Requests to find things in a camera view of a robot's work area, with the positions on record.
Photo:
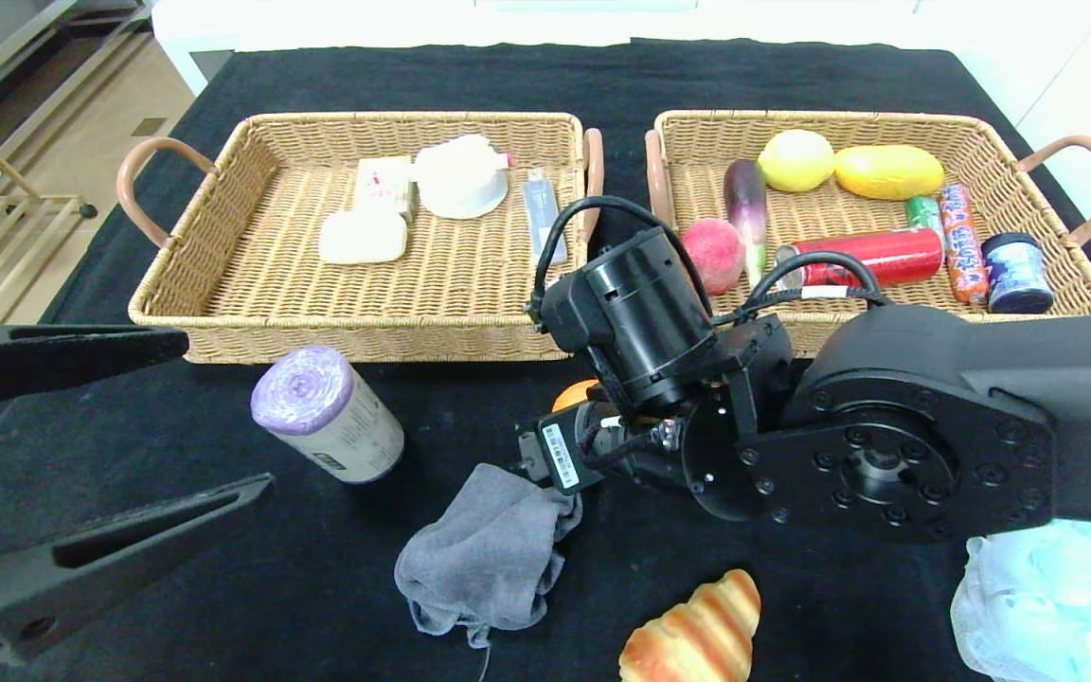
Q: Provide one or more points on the orange sausage snack tube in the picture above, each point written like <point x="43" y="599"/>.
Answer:
<point x="964" y="246"/>

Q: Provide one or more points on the dark blue jar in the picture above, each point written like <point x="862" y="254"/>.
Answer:
<point x="1016" y="277"/>

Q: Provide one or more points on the yellow oblong mango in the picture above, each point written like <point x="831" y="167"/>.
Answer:
<point x="889" y="172"/>

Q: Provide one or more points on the white round bowl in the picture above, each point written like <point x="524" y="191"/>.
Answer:
<point x="462" y="183"/>

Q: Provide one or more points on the grey rectangular stick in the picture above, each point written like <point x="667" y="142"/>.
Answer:
<point x="539" y="204"/>

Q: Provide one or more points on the croissant bread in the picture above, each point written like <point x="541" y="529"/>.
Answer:
<point x="697" y="635"/>

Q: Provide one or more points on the grey cloth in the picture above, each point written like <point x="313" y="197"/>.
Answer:
<point x="479" y="559"/>

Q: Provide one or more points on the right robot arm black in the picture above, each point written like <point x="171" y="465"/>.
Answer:
<point x="886" y="445"/>

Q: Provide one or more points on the purple trash bag roll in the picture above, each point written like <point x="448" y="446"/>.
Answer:
<point x="330" y="417"/>

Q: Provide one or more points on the white soap bar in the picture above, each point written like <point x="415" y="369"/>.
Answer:
<point x="362" y="238"/>

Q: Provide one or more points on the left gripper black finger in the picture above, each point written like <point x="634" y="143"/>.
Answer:
<point x="53" y="358"/>
<point x="81" y="578"/>

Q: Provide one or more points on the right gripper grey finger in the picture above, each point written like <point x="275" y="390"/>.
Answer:
<point x="528" y="459"/>

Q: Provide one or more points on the pink peach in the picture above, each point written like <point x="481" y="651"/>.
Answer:
<point x="721" y="251"/>

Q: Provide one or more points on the orange fruit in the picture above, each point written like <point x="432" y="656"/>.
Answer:
<point x="574" y="396"/>

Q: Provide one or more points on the black table cloth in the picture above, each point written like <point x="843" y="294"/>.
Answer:
<point x="318" y="587"/>

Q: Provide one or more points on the wicker basket holding toiletries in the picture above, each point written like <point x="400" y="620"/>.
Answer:
<point x="413" y="294"/>

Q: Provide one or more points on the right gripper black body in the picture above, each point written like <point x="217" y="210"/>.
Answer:
<point x="560" y="456"/>

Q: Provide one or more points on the green gum box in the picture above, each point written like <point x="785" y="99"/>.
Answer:
<point x="924" y="214"/>

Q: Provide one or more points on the light blue bath sponge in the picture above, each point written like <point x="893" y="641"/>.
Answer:
<point x="1047" y="616"/>

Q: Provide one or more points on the red soda can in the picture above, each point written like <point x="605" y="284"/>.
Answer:
<point x="896" y="254"/>

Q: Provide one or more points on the purple eggplant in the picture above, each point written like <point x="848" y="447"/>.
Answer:
<point x="745" y="202"/>

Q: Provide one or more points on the wicker basket holding food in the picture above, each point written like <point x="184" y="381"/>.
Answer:
<point x="1010" y="161"/>

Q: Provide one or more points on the yellow lemon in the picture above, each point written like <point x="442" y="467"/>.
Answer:
<point x="795" y="161"/>

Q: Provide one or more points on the small pale printed box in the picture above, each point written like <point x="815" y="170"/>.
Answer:
<point x="383" y="186"/>

